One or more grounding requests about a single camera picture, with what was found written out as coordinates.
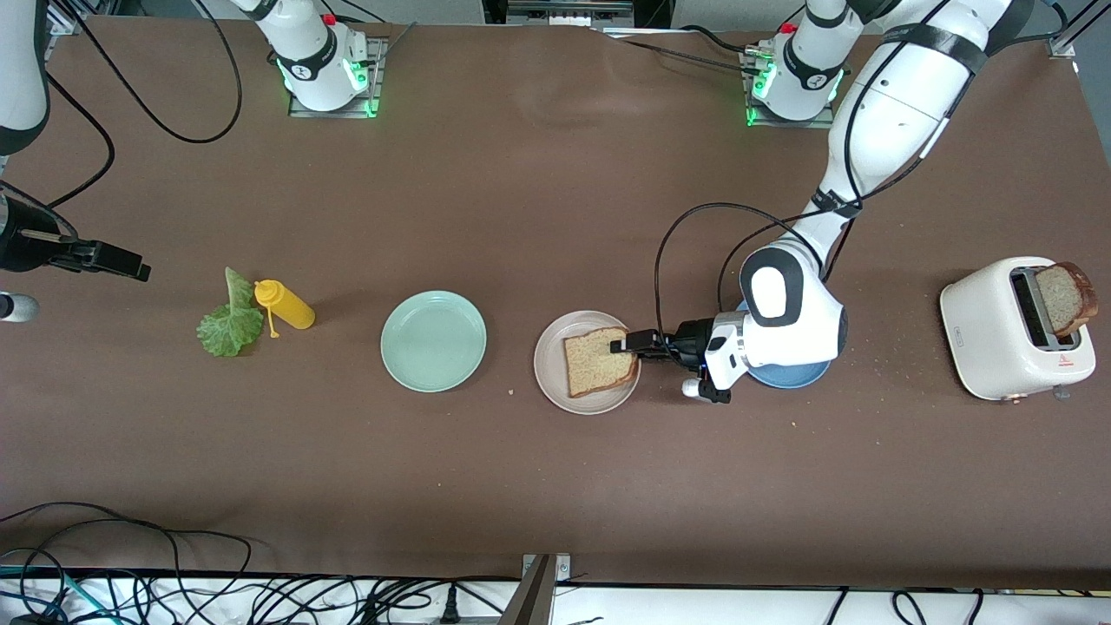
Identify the aluminium profile strut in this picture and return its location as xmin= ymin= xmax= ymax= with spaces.
xmin=1055 ymin=0 xmax=1111 ymax=43

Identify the long black looped cable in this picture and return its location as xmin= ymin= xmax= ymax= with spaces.
xmin=0 ymin=502 xmax=254 ymax=578

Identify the aluminium profile bracket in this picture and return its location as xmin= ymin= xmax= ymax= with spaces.
xmin=499 ymin=553 xmax=574 ymax=625

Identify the tangled black cable bundle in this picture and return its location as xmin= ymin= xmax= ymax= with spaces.
xmin=87 ymin=573 xmax=522 ymax=625

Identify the black base power cable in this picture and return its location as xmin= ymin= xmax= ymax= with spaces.
xmin=599 ymin=24 xmax=769 ymax=79

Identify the thin grey cable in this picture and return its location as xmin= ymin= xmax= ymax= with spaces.
xmin=352 ymin=22 xmax=419 ymax=88

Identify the white toaster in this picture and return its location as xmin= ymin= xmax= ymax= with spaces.
xmin=940 ymin=257 xmax=1097 ymax=403

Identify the teal cable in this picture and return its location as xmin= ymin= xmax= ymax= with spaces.
xmin=0 ymin=564 xmax=96 ymax=625

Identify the blue plate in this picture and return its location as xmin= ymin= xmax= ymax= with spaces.
xmin=736 ymin=299 xmax=834 ymax=390

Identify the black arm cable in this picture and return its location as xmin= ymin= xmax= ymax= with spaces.
xmin=653 ymin=0 xmax=1077 ymax=348
xmin=39 ymin=0 xmax=244 ymax=209

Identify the mint green plate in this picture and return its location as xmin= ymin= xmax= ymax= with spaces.
xmin=380 ymin=290 xmax=488 ymax=393

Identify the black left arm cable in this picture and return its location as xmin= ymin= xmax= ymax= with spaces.
xmin=653 ymin=0 xmax=1077 ymax=348

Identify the beige plate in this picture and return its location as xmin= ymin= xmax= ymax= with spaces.
xmin=533 ymin=310 xmax=642 ymax=416

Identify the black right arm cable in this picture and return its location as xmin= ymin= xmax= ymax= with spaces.
xmin=39 ymin=0 xmax=244 ymax=209

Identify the brown bread slice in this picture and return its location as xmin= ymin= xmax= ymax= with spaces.
xmin=564 ymin=327 xmax=642 ymax=398
xmin=1035 ymin=262 xmax=1100 ymax=338

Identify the yellow squeeze bottle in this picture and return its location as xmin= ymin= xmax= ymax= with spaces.
xmin=254 ymin=280 xmax=316 ymax=339

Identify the green lettuce leaf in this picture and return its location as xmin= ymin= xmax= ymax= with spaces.
xmin=197 ymin=266 xmax=265 ymax=358

